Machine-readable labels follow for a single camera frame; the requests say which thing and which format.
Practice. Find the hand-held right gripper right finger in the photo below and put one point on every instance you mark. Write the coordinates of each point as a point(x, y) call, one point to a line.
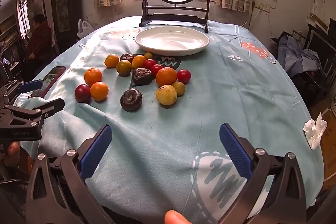
point(235, 150)

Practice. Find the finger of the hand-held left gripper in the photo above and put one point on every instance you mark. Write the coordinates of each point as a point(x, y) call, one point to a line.
point(50, 106)
point(32, 85)

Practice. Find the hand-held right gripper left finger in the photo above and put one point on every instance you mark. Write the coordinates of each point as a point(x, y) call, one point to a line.
point(95, 153)

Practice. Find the dark red plum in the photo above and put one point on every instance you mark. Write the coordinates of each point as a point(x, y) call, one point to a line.
point(82, 93)

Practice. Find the smooth orange citrus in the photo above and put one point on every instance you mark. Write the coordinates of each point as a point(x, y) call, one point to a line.
point(138, 61)
point(112, 60)
point(99, 91)

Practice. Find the mandarin orange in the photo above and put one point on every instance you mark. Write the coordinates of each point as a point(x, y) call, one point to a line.
point(166, 76)
point(93, 76)

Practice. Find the dark brown water chestnut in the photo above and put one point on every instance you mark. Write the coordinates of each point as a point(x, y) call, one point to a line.
point(131, 100)
point(126, 57)
point(142, 76)

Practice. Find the small yellow-green citrus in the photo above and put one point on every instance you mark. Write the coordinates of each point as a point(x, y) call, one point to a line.
point(148, 55)
point(179, 88)

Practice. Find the green-yellow citrus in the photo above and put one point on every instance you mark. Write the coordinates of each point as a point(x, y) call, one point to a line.
point(124, 67)

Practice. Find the yellow spotted citrus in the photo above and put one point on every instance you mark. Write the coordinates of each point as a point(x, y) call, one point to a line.
point(165, 94)

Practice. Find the red cherry tomato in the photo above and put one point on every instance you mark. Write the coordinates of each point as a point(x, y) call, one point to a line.
point(156, 70)
point(149, 64)
point(183, 76)

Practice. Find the white plate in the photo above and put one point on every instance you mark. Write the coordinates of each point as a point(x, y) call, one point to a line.
point(172, 40)

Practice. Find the person's left hand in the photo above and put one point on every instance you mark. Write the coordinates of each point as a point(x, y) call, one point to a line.
point(13, 154)

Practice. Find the person's right hand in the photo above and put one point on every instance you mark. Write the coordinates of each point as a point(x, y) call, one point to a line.
point(176, 217)

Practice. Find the red-cased smartphone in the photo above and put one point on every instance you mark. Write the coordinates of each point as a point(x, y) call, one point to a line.
point(53, 77)

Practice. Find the blue printed tablecloth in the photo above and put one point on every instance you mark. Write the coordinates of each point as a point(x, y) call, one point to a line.
point(162, 140)

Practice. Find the white plastic bag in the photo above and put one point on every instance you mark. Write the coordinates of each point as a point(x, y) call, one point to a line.
point(84, 28)

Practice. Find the crumpled white tissue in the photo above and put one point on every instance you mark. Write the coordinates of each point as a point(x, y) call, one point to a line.
point(315, 132)

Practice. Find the pile of blue clothes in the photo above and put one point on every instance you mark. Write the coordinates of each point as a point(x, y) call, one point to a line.
point(294, 53)

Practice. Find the black shelf with monitor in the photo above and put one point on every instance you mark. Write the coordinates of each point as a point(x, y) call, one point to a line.
point(321, 48)

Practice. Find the white wall outlet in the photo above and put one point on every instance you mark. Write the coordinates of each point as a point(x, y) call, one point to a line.
point(265, 7)

